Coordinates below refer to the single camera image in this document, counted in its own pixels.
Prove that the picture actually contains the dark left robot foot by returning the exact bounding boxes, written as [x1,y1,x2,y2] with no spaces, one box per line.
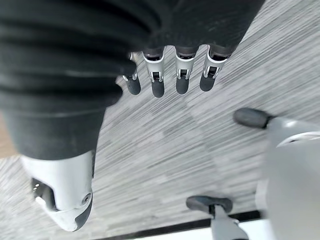
[185,195,234,216]

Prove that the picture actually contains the silver left robot leg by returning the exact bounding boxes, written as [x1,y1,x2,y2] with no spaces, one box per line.
[209,203,250,240]

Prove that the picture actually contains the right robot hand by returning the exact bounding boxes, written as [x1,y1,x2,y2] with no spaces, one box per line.
[0,0,266,233]

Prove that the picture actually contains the dark robot foot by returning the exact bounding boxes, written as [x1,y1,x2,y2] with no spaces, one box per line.
[232,107,275,130]
[185,195,234,216]

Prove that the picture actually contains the black baseboard strip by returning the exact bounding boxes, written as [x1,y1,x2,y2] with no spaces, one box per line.
[109,209,263,240]

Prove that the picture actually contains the dark right robot foot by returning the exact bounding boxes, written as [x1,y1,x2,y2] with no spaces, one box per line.
[232,107,275,130]

